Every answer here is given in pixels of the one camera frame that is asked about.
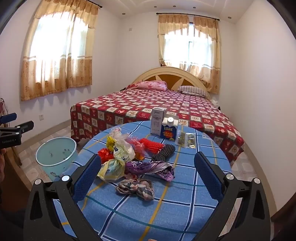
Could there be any white milk carton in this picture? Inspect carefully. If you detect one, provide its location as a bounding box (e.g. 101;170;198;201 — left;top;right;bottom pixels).
150;108;166;137

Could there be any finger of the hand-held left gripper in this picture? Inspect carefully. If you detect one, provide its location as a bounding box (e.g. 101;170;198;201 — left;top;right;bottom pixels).
0;113;17;125
0;120;34;137

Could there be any clear packet of small items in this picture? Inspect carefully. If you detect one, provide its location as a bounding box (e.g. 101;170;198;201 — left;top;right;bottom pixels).
175;131;188;146

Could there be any striped pillow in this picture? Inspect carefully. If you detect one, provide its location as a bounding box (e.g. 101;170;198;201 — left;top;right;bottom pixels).
178;86;210;97

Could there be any cream wooden headboard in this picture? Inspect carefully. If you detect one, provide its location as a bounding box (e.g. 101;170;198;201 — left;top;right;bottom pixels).
131;67;211;100

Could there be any pink floral pillow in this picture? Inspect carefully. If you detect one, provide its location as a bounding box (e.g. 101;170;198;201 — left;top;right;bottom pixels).
136;81;167;91

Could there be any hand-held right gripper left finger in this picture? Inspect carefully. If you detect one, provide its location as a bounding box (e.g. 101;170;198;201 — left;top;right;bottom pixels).
23;153;102;241

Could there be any wide beige curtain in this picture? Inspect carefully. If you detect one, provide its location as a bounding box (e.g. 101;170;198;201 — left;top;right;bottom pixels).
20;0;99;102

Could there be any light blue trash bin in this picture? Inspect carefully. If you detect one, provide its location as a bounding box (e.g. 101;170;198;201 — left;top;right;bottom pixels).
35;137;77;182

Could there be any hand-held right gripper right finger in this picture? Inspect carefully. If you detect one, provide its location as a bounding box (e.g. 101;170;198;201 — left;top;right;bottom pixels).
194;152;271;241

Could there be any red patterned bedspread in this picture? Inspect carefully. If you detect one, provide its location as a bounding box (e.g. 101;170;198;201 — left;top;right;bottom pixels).
70;88;245;166

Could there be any blue plaid tablecloth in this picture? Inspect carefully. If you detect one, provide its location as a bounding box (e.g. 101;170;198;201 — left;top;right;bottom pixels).
52;120;234;241

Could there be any narrow beige curtain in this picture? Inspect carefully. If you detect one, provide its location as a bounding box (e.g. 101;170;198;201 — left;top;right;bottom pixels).
158;14;221;94

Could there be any red plastic bag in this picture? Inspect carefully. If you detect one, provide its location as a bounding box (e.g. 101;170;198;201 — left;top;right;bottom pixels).
97;148;115;163

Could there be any pink transparent plastic bag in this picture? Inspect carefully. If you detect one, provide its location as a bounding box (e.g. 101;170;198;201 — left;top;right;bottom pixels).
126;137;145;153

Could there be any white printed plastic bag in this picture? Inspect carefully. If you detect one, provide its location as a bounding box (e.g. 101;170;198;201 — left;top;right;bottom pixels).
113;139;136;163

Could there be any black foam net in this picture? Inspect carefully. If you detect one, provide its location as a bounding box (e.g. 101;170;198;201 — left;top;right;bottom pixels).
151;144;176;161

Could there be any yellowish clear plastic bag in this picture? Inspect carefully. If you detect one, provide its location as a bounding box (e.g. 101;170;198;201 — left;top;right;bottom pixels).
97;158;126;181

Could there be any clear white plastic bag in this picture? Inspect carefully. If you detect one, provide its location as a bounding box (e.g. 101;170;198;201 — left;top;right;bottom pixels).
109;127;127;142

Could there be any wooden cabinet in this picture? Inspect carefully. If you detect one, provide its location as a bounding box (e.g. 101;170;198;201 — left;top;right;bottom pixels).
0;139;34;193

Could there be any red foam net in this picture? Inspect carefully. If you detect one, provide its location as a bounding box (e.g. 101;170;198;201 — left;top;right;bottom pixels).
139;138;166;154

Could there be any blue carton with white cap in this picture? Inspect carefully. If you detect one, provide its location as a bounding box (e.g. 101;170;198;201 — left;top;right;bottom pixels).
160;115;179;141

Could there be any purple plastic wrapper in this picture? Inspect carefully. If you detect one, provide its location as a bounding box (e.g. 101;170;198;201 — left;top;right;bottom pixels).
125;161;175;182

